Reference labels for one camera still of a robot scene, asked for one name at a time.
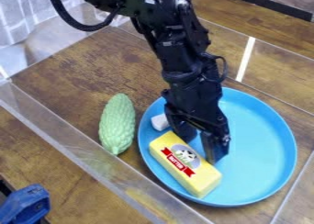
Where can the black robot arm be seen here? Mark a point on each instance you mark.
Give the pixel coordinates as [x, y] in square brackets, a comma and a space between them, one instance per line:
[178, 40]

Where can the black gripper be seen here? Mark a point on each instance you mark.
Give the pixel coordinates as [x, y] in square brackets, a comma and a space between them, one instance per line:
[192, 110]

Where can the yellow butter brick toy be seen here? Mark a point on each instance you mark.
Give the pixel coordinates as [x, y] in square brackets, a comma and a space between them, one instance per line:
[192, 171]

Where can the clear acrylic enclosure wall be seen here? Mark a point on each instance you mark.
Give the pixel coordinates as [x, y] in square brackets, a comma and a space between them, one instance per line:
[51, 104]

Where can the clear acrylic corner bracket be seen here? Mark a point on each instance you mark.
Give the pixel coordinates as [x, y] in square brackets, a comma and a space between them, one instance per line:
[118, 21]

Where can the green bitter gourd toy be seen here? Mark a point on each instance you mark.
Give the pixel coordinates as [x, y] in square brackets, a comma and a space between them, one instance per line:
[117, 124]

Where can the blue clamp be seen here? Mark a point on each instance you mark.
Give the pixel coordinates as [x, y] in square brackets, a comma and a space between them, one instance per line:
[26, 206]

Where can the grey checked cloth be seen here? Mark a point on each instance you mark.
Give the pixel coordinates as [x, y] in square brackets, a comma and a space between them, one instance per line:
[21, 15]

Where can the blue round tray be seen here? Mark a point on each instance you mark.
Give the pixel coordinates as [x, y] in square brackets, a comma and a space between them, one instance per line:
[260, 163]

